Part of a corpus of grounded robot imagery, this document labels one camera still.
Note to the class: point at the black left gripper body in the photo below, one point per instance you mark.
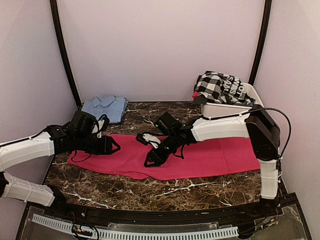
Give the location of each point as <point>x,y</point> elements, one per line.
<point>83,143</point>

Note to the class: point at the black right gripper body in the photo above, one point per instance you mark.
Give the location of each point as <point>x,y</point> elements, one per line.
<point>173,145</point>

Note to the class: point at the pink trousers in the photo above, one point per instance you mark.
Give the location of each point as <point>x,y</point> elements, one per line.
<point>209,158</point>

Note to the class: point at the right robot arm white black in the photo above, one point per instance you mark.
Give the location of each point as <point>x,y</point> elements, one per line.
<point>255,124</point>

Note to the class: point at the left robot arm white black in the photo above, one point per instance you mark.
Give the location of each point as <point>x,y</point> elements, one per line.
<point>53,140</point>

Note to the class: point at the white plastic laundry bin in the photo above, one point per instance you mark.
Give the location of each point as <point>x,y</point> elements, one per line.
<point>211,110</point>

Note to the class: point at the folded light blue shirt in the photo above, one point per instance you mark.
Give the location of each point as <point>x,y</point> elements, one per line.
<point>111,106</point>

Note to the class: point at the black white checkered shirt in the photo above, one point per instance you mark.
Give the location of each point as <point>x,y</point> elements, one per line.
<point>209,87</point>

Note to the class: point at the black shirt white lettering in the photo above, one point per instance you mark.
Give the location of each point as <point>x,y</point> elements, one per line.
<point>233,91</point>

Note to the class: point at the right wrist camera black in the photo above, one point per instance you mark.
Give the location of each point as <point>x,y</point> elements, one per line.
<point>167,124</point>

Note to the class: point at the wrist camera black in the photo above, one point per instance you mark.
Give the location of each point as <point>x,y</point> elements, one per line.
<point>167,124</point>
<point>83,122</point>

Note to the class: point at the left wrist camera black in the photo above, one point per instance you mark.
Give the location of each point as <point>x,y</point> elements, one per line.
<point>83,122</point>

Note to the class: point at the black curved front rail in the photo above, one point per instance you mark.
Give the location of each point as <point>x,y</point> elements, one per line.
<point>238,214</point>

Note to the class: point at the white slotted cable duct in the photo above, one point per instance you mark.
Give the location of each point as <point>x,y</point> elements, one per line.
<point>121,231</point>

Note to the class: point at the left black corner post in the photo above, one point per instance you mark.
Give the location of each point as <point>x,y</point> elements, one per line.
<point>63,51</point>

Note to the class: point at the black corner post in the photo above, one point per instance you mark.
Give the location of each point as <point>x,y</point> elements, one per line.
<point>63,51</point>
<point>261,41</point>

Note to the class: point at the right black corner post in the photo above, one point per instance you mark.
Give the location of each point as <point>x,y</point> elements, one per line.
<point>261,41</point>

